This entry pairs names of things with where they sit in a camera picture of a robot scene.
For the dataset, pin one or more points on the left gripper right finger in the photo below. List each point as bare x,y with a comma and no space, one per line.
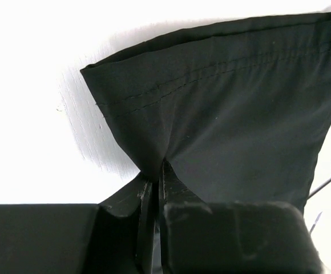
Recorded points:
200,237

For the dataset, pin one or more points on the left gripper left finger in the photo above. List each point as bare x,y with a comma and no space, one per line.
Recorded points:
115,236

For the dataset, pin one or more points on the black trousers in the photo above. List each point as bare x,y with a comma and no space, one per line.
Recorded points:
240,109

